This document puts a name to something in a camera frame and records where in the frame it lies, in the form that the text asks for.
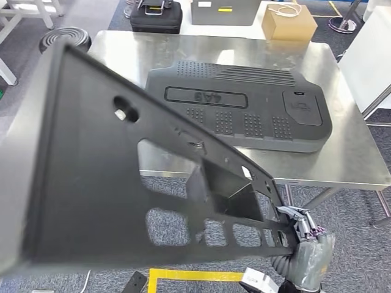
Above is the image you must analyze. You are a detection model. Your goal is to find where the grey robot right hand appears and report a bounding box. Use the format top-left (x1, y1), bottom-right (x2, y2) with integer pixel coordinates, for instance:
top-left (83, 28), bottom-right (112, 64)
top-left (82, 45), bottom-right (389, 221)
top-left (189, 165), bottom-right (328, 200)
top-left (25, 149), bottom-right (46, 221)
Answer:
top-left (275, 205), bottom-right (336, 292)

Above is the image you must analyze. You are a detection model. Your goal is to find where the black plastic license plate bracket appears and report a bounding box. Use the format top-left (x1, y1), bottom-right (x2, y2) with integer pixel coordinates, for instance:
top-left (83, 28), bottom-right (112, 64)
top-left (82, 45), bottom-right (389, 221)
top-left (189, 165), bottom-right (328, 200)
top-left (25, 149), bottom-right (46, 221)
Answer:
top-left (0, 40), bottom-right (299, 277)

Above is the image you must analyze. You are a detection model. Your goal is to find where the steel workbench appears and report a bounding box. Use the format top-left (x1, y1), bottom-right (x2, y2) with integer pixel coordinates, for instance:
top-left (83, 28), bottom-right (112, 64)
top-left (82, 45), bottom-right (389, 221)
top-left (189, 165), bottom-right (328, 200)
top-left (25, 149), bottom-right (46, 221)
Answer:
top-left (88, 30), bottom-right (391, 230)

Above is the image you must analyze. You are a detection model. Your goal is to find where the yellow floor tape square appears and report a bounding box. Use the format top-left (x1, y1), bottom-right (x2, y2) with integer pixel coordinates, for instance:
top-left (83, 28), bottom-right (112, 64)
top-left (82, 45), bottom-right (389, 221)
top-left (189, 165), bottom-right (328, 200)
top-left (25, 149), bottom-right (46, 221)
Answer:
top-left (147, 268), bottom-right (245, 293)

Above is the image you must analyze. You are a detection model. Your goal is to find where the black plastic engine cover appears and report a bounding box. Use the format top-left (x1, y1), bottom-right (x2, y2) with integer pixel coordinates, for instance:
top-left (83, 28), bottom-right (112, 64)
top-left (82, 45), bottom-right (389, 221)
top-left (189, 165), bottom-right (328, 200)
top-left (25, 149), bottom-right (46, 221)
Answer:
top-left (145, 60), bottom-right (333, 154)

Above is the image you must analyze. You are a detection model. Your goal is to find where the steel table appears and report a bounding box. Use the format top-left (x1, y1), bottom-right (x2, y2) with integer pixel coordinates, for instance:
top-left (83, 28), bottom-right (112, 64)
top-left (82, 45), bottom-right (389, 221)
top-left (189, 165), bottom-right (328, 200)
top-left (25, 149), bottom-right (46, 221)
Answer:
top-left (362, 82), bottom-right (391, 128)

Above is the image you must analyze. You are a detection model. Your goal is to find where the white cabinet panel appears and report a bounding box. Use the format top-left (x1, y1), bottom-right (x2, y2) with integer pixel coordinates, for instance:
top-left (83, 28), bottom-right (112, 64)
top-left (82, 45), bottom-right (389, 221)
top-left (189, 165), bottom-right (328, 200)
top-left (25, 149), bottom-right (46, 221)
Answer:
top-left (337, 5), bottom-right (391, 114)

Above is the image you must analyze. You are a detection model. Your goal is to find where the cardboard box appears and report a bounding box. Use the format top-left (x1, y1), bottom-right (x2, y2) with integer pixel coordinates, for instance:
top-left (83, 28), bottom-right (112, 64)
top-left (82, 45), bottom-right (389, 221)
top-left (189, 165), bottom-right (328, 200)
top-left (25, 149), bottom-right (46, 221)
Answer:
top-left (261, 4), bottom-right (318, 42)

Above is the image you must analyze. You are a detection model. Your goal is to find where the chrome stanchion base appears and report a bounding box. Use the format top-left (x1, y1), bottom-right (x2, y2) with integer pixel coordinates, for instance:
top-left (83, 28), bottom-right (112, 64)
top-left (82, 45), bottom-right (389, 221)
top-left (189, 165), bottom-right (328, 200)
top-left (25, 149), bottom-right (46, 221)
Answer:
top-left (328, 0), bottom-right (365, 34)

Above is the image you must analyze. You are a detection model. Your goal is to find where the black robot body plate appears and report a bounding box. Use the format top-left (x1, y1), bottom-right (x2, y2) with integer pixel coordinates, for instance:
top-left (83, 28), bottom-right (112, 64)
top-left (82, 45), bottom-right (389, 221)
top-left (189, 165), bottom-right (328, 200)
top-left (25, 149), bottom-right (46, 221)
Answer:
top-left (122, 270), bottom-right (148, 293)

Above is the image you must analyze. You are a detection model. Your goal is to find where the black carrying case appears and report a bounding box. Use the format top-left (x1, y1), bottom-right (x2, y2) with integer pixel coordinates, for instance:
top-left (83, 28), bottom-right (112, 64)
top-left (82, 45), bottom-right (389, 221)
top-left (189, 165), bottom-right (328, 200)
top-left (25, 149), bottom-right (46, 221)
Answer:
top-left (130, 0), bottom-right (183, 34)

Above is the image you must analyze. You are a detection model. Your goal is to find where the black ribbed round stool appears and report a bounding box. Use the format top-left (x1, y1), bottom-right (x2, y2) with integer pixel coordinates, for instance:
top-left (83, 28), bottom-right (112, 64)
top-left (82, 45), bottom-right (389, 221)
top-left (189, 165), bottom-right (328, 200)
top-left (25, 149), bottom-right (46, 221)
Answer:
top-left (38, 27), bottom-right (92, 54)

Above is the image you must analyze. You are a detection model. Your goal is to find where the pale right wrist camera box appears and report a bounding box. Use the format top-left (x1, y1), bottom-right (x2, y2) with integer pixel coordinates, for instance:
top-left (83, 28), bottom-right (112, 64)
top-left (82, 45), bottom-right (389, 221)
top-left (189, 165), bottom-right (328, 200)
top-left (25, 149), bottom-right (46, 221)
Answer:
top-left (239, 267), bottom-right (280, 293)

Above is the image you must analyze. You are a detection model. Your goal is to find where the white cable coil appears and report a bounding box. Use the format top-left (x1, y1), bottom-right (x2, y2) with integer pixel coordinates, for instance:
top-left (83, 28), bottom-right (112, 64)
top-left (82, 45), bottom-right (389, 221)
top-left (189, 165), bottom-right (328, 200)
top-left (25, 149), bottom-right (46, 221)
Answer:
top-left (268, 3), bottom-right (303, 18)

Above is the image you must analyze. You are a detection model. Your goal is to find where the white table frame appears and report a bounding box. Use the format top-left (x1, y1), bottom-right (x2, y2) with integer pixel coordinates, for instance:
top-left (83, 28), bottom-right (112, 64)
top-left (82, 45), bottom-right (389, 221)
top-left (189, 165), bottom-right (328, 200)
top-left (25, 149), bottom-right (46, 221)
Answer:
top-left (0, 0), bottom-right (65, 87)

